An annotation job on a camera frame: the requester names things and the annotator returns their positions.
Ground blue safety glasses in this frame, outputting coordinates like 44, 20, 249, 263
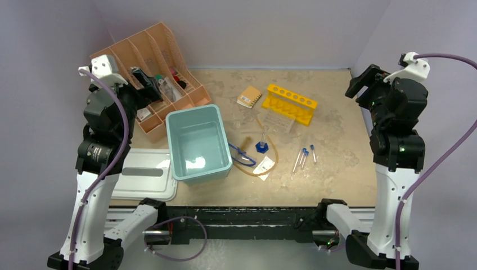
228, 143, 257, 167

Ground clear well plate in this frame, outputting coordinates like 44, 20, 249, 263
258, 110, 295, 134

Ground tan bristle brush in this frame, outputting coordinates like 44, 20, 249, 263
239, 136, 252, 152

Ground teal plastic bin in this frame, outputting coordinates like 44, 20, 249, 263
165, 104, 233, 185

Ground tan rubber tubing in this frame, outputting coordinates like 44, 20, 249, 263
233, 135, 279, 177

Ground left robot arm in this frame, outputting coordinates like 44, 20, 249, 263
47, 55, 168, 269

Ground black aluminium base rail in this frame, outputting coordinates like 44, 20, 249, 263
157, 205, 338, 245

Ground yellow spiral notebook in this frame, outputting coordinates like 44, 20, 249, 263
237, 86, 262, 109

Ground white bin lid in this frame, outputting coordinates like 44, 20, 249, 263
112, 148, 178, 201

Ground yellow test tube rack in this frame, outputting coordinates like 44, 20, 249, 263
262, 84, 318, 127

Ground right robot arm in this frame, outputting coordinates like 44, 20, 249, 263
316, 52, 430, 269

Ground white label packet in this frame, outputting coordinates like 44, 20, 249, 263
253, 156, 275, 181

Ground peach desk file organizer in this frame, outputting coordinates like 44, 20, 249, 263
90, 22, 212, 143

